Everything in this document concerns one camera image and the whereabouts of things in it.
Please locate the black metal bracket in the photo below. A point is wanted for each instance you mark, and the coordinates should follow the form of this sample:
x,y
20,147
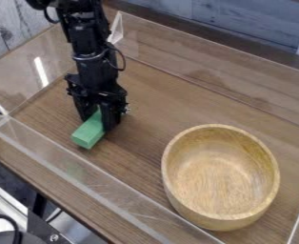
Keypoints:
x,y
38,228

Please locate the clear acrylic corner bracket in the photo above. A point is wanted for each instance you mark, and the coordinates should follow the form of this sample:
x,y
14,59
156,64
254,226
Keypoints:
x,y
116,30

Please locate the brown wooden bowl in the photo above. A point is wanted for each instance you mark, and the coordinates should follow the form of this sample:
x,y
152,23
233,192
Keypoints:
x,y
220,176

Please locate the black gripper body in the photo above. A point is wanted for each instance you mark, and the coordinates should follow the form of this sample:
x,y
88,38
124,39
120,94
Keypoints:
x,y
96,77

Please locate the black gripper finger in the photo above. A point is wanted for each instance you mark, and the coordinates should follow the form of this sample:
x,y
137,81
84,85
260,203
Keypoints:
x,y
112,112
85,105

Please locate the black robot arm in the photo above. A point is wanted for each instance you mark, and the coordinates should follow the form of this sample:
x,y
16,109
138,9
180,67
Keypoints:
x,y
84,24

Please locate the green rectangular block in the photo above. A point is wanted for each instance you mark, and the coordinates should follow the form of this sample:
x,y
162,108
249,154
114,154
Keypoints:
x,y
89,132

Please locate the clear acrylic enclosure wall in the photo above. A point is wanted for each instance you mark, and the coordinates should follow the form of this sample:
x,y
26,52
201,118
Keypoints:
x,y
184,82

